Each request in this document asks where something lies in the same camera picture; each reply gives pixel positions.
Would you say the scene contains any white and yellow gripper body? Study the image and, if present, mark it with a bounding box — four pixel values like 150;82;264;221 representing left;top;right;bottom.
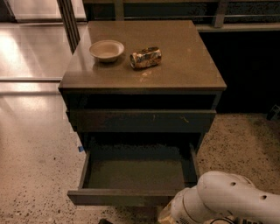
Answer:
157;205;175;224

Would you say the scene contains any crushed golden drink can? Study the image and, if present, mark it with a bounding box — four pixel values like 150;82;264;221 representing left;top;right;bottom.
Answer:
129;46;162;69

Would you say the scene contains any dark object bottom edge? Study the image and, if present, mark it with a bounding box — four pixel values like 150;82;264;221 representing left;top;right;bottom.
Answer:
98;219;113;224

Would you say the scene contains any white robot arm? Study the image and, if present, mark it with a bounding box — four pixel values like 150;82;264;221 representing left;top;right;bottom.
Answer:
158;171;280;224

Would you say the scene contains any dark object at right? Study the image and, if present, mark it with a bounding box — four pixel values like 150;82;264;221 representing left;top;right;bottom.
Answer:
267;104;280;121

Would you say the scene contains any blue tape piece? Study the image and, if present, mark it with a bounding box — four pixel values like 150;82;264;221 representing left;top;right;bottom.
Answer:
78;145;84;152

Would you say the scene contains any metal railing in background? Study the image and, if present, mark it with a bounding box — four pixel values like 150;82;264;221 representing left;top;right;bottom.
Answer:
57;0;280;52

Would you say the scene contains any drawer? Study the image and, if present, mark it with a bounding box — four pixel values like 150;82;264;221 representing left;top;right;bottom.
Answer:
66;109;216;133
67;144;200;207

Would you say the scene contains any dark grey drawer cabinet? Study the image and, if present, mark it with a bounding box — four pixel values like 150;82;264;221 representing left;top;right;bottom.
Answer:
59;20;227;149

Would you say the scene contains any white paper bowl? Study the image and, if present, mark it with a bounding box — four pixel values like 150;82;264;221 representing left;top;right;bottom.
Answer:
89;39;124;63

